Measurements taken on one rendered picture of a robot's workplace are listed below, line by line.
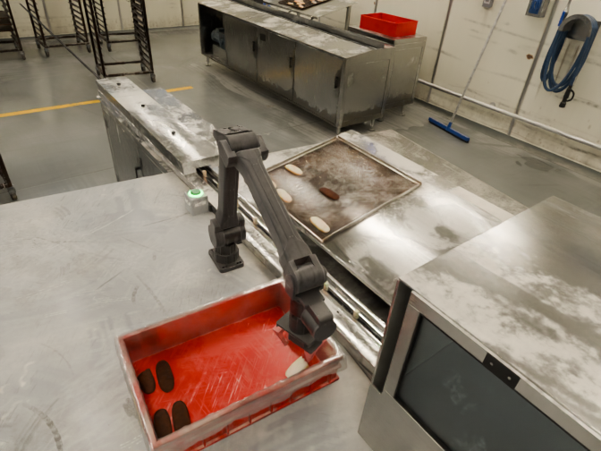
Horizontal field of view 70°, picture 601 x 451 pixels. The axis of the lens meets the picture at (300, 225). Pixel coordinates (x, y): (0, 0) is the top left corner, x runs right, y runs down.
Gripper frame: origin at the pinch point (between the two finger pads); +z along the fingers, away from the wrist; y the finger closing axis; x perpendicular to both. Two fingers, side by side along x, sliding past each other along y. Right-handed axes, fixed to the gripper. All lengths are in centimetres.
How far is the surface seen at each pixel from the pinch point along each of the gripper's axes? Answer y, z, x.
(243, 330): -19.6, 8.1, 0.6
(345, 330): 3.9, 4.2, 16.8
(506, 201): 16, 8, 130
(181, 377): -20.8, 8.1, -20.6
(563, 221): 39, -40, 36
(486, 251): 30, -40, 14
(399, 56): -161, 20, 372
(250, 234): -46, 4, 31
